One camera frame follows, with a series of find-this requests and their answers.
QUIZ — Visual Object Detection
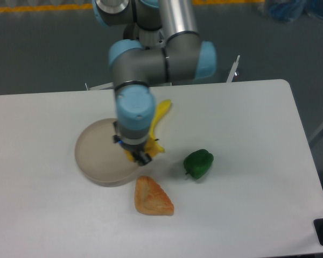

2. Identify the green bell pepper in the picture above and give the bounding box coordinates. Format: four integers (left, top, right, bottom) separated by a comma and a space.
183, 149, 214, 180

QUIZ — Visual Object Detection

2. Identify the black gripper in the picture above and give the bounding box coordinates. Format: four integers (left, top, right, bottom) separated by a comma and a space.
113, 120, 152, 166

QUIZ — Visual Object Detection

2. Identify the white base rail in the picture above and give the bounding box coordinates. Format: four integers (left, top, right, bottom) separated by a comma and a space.
85, 82, 172, 90

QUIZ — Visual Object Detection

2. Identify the blue plastic bag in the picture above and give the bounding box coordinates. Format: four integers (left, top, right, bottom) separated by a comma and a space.
263, 0, 323, 23

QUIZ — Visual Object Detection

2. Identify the white bracket behind table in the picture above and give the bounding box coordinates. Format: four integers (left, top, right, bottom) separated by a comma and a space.
226, 55, 240, 83

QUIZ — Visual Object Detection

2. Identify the yellow bell pepper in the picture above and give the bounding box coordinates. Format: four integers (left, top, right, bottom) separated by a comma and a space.
124, 150, 137, 163

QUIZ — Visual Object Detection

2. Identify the triangular puff pastry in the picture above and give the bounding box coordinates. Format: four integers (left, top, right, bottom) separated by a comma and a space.
134, 176, 174, 216

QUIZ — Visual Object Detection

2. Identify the beige round plate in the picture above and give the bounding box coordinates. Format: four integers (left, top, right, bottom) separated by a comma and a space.
74, 118, 139, 187

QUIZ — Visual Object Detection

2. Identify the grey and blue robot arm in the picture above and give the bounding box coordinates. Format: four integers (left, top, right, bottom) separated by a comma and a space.
92, 1, 217, 166

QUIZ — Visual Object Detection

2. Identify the yellow banana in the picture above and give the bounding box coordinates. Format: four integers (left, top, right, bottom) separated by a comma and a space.
145, 99, 172, 157

